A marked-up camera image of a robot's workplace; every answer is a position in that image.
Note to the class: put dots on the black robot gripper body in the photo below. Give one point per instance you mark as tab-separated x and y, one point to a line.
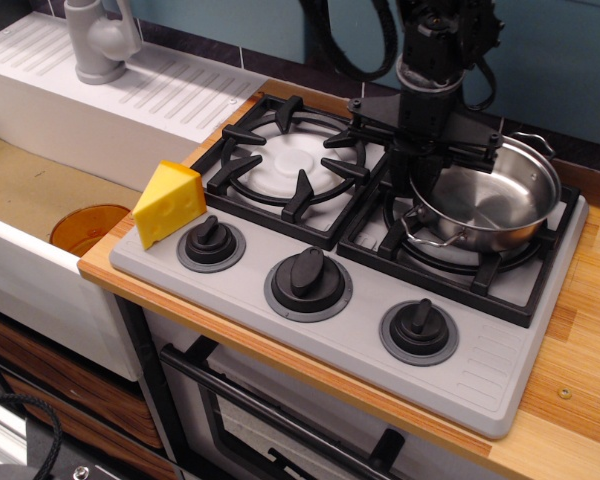
430	117

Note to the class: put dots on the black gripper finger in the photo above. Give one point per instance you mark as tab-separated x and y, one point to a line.
425	171
400	158

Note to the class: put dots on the stainless steel pot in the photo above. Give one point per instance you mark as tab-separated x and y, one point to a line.
488	212

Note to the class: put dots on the yellow toy cheese wedge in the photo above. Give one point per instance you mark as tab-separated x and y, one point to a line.
173	197

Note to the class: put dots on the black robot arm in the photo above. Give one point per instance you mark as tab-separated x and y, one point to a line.
440	37

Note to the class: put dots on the black middle stove knob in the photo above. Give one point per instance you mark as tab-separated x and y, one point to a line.
308	287

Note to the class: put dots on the black stove knob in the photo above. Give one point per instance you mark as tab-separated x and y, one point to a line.
308	287
419	333
211	246

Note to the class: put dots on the black right stove knob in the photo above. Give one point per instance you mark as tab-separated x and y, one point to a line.
419	333

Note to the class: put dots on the grey toy stove top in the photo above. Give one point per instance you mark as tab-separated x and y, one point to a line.
444	304

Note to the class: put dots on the black left stove knob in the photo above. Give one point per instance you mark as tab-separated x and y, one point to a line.
211	246

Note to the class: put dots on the black left burner grate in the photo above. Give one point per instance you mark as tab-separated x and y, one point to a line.
291	169

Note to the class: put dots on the black burner grate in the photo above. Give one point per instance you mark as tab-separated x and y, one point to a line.
291	169
519	286

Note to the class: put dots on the black right burner grate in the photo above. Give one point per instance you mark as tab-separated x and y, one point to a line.
519	286

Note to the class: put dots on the grey toy faucet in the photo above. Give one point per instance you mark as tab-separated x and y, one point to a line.
101	45

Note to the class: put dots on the white toy sink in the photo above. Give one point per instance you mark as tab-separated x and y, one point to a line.
65	145

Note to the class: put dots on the wooden drawer fronts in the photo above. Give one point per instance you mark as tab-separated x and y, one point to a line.
97	408

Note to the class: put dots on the oven door with black handle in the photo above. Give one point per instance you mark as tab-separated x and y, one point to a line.
261	424

